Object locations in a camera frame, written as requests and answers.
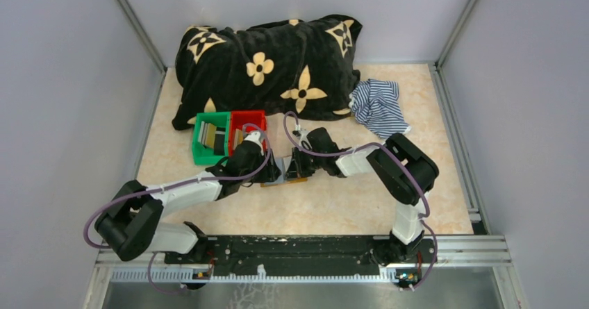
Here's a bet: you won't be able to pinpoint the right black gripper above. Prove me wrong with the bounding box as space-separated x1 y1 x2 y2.
285 146 326 180

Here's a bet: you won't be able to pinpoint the yellow leather card holder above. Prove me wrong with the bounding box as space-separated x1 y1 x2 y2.
260 156 308 187

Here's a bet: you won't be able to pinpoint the red plastic bin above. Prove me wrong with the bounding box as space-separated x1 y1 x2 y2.
227 110 267 156

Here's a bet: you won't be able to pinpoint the green plastic bin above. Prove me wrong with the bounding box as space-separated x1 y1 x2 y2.
192 112 231 165

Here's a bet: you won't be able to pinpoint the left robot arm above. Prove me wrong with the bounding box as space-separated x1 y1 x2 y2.
93 141 277 263

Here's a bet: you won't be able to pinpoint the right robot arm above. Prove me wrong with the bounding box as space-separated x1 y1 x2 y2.
287 126 440 262

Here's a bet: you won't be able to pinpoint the cards in red bin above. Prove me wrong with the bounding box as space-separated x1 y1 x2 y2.
232 129 245 150

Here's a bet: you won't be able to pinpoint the cards in green bin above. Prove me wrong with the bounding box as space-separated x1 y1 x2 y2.
197 122 226 156

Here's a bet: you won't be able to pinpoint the blue striped cloth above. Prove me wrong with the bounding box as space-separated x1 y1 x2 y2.
349 78 412 140

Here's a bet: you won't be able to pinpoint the black floral blanket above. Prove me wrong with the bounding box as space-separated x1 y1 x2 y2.
172 15 363 131

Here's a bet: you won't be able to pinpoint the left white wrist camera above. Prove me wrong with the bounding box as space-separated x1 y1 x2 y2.
244 131 265 155

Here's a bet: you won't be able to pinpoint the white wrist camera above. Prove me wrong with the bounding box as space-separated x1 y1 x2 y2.
244 131 265 155
292 125 310 146

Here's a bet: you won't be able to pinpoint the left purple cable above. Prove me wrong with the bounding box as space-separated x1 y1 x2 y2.
83 122 273 296

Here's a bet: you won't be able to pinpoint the purple cable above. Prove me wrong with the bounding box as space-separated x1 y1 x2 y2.
83 122 273 296
282 111 439 292

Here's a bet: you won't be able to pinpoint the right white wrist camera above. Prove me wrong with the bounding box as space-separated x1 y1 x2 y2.
292 125 310 146

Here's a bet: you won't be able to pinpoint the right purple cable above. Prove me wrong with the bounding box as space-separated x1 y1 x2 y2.
282 111 439 292

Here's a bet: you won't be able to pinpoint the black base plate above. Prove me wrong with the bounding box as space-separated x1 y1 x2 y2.
165 235 433 277

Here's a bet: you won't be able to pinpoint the aluminium front rail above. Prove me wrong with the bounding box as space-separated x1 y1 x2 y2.
97 235 512 284

